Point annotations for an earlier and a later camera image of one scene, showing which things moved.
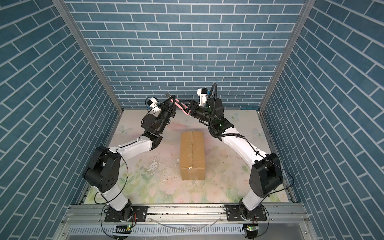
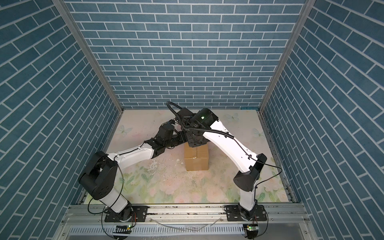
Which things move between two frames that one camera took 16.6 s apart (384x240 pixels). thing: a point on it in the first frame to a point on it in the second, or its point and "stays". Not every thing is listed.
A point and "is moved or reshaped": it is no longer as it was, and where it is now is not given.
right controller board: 252,230 stays
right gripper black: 192,107 to 191,143
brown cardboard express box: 192,164 is moved or reshaped
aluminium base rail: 188,218 stays
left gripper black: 168,110 to 181,139
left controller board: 123,229 stays
